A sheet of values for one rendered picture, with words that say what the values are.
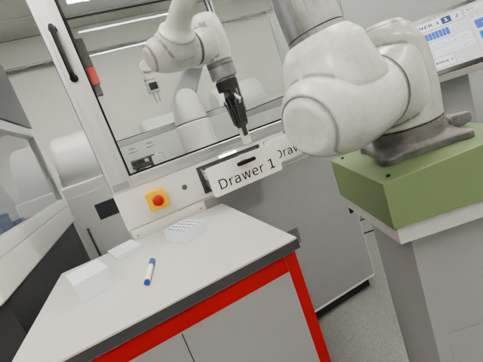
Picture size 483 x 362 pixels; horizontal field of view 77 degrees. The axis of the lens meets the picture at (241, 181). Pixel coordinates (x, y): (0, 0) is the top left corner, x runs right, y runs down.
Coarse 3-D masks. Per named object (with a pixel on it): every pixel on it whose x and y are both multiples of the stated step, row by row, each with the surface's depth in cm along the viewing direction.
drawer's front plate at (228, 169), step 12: (240, 156) 111; (252, 156) 112; (264, 156) 114; (276, 156) 116; (216, 168) 108; (228, 168) 109; (240, 168) 111; (252, 168) 113; (264, 168) 115; (276, 168) 116; (216, 180) 108; (228, 180) 110; (252, 180) 113; (216, 192) 108
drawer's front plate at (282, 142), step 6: (276, 138) 130; (282, 138) 132; (264, 144) 130; (276, 144) 131; (282, 144) 132; (288, 144) 133; (282, 150) 132; (288, 150) 133; (294, 150) 134; (282, 156) 132; (288, 156) 133; (294, 156) 134
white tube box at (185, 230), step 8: (176, 224) 101; (184, 224) 99; (192, 224) 95; (200, 224) 94; (168, 232) 96; (176, 232) 92; (184, 232) 90; (192, 232) 92; (200, 232) 94; (168, 240) 99; (176, 240) 94; (184, 240) 91
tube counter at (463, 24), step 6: (456, 24) 119; (462, 24) 117; (468, 24) 116; (438, 30) 121; (444, 30) 120; (450, 30) 119; (456, 30) 118; (426, 36) 123; (432, 36) 122; (438, 36) 120
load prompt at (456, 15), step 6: (456, 12) 120; (462, 12) 119; (438, 18) 123; (444, 18) 122; (450, 18) 121; (456, 18) 119; (462, 18) 118; (420, 24) 126; (426, 24) 125; (432, 24) 124; (438, 24) 122; (444, 24) 121; (420, 30) 125; (426, 30) 124
